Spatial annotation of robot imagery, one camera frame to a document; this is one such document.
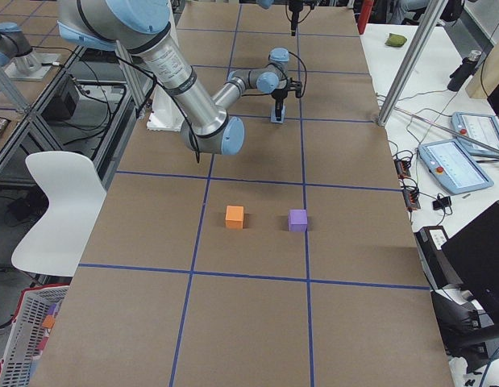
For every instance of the green bean bag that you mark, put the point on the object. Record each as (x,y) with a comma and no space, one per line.
(395,40)

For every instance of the light blue foam block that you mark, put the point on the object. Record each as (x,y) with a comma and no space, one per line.
(278,115)

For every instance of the orange foam block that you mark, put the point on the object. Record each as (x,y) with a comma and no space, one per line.
(234,217)

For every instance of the purple foam block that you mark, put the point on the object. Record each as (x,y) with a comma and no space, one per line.
(298,220)

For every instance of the black water bottle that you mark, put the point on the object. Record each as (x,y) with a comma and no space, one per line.
(464,71)

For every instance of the red cylinder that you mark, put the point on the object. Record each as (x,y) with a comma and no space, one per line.
(365,12)

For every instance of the far blue teach pendant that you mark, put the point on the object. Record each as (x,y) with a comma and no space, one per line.
(481,127)

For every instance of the white perforated basket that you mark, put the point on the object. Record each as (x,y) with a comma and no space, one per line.
(29,333)

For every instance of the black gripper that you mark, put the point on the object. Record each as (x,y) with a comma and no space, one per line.
(278,98)
(293,15)

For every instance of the near blue teach pendant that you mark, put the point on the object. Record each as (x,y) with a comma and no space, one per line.
(453,167)

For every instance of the white plastic chair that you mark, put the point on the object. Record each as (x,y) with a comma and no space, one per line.
(55,244)

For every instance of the small orange basket block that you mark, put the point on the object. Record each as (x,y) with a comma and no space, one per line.
(49,321)

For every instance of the black power adapter box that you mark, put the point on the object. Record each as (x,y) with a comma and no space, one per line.
(436,266)

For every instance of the white camera pedestal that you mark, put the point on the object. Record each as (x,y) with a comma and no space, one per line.
(164,114)

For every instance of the blue teach pendant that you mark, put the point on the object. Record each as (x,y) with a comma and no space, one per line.
(453,167)
(481,127)

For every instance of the black laptop monitor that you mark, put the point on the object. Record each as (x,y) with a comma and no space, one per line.
(473,252)

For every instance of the orange terminal block strip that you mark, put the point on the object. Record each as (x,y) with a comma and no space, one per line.
(409,187)

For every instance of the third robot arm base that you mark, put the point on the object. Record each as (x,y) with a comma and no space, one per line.
(18,57)

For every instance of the aluminium frame post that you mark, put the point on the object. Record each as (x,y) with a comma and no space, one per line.
(433,11)

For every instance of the black device on floor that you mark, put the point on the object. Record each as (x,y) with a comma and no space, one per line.
(63,104)

